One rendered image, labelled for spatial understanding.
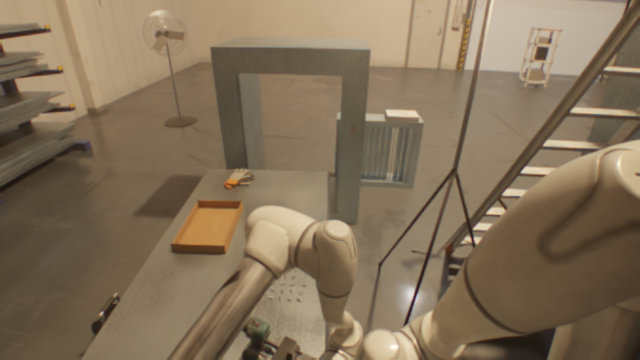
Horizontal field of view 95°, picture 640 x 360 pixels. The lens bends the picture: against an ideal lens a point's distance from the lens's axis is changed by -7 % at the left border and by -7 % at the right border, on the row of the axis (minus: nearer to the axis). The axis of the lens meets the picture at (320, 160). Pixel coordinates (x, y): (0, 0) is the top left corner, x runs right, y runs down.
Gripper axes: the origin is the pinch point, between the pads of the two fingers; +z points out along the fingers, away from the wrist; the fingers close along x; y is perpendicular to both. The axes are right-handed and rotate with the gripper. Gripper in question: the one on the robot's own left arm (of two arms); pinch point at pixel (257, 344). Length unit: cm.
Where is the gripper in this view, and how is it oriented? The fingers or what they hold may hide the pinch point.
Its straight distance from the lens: 136.3
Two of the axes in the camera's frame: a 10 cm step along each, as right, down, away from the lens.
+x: 4.4, -4.1, 8.0
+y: -0.1, 8.9, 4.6
